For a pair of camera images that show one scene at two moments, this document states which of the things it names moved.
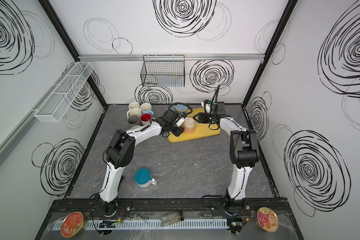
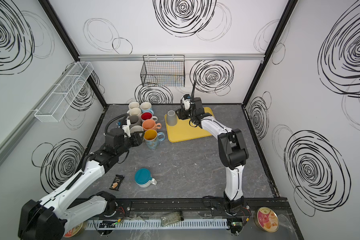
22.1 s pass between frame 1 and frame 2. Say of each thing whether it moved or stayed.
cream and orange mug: moved
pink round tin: stayed
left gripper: moved
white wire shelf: stayed
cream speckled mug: stayed
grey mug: stayed
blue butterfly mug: moved
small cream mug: stayed
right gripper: moved
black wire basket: stayed
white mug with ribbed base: stayed
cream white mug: stayed
